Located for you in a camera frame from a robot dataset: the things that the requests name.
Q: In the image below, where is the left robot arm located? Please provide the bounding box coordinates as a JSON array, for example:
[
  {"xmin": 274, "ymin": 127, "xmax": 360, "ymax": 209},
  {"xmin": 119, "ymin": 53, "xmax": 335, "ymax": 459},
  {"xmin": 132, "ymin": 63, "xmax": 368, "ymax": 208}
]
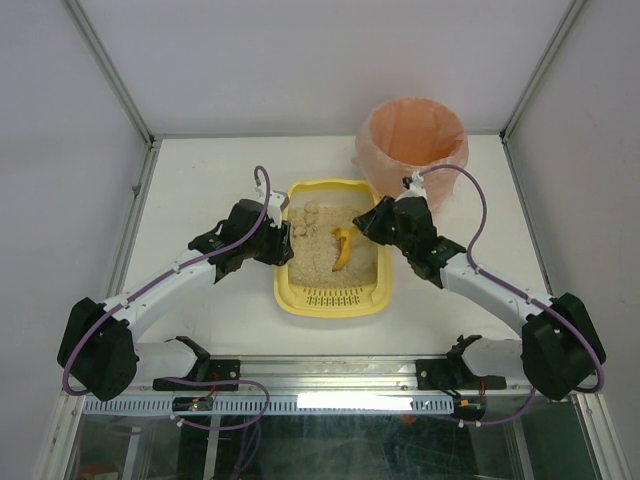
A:
[{"xmin": 57, "ymin": 192, "xmax": 293, "ymax": 401}]

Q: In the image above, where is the white slotted cable duct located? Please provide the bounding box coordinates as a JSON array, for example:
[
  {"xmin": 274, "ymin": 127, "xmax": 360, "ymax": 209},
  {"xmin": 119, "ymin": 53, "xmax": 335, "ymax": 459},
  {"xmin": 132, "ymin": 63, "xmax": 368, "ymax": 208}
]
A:
[{"xmin": 83, "ymin": 392, "xmax": 454, "ymax": 416}]

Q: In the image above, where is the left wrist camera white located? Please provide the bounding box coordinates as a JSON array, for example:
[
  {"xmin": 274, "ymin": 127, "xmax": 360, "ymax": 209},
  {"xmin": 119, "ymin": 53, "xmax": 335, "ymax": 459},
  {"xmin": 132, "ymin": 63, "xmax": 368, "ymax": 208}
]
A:
[{"xmin": 256, "ymin": 185, "xmax": 290, "ymax": 228}]

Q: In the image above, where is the aluminium mounting rail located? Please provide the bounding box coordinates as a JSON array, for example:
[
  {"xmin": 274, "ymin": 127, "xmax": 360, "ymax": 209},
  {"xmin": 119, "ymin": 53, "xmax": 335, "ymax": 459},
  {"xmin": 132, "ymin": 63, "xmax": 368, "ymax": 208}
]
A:
[{"xmin": 152, "ymin": 355, "xmax": 469, "ymax": 392}]

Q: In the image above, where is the yellow litter box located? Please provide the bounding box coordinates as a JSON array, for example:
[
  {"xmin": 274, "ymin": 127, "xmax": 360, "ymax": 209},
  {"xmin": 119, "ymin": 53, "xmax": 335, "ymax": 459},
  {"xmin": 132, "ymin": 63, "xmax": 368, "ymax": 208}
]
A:
[{"xmin": 274, "ymin": 179, "xmax": 392, "ymax": 320}]

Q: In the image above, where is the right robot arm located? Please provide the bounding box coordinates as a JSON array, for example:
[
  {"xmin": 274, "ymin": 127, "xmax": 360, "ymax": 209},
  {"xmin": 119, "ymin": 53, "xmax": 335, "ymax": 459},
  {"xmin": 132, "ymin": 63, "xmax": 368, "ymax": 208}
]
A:
[{"xmin": 353, "ymin": 197, "xmax": 606, "ymax": 400}]

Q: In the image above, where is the yellow litter scoop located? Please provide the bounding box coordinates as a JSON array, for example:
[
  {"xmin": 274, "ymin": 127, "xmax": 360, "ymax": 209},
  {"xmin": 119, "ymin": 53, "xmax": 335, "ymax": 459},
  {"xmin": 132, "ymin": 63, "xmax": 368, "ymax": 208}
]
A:
[{"xmin": 332, "ymin": 226, "xmax": 359, "ymax": 272}]

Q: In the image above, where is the orange lined trash bin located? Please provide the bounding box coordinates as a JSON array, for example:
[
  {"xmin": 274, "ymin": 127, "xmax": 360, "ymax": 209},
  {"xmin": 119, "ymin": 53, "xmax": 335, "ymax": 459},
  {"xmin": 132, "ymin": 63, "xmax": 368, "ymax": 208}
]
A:
[{"xmin": 352, "ymin": 97, "xmax": 469, "ymax": 198}]

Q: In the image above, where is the cat litter sand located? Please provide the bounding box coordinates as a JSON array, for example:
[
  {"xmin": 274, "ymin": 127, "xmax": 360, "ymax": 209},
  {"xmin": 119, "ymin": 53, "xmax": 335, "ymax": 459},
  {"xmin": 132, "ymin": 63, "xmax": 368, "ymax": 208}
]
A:
[{"xmin": 288, "ymin": 202, "xmax": 377, "ymax": 288}]

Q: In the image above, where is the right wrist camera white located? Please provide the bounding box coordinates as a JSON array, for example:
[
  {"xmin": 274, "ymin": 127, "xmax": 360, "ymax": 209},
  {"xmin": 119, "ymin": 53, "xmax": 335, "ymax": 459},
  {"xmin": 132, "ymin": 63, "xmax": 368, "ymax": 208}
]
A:
[{"xmin": 399, "ymin": 170, "xmax": 427, "ymax": 199}]

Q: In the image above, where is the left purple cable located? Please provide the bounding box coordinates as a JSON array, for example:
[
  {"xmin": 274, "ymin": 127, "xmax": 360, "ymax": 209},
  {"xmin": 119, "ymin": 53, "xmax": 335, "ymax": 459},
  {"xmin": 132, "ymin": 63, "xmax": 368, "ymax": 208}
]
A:
[{"xmin": 61, "ymin": 165, "xmax": 274, "ymax": 397}]

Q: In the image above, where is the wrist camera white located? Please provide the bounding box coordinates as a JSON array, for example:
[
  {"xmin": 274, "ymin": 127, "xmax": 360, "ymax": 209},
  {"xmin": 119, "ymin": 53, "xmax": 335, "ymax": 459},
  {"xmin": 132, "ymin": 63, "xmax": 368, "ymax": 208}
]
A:
[
  {"xmin": 399, "ymin": 170, "xmax": 427, "ymax": 199},
  {"xmin": 256, "ymin": 185, "xmax": 290, "ymax": 228}
]

